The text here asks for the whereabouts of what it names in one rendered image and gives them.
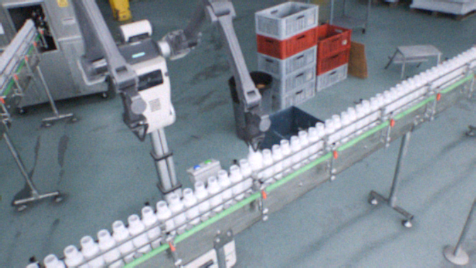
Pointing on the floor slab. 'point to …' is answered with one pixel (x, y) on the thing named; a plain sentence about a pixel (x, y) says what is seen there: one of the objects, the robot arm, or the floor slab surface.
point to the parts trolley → (348, 18)
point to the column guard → (120, 10)
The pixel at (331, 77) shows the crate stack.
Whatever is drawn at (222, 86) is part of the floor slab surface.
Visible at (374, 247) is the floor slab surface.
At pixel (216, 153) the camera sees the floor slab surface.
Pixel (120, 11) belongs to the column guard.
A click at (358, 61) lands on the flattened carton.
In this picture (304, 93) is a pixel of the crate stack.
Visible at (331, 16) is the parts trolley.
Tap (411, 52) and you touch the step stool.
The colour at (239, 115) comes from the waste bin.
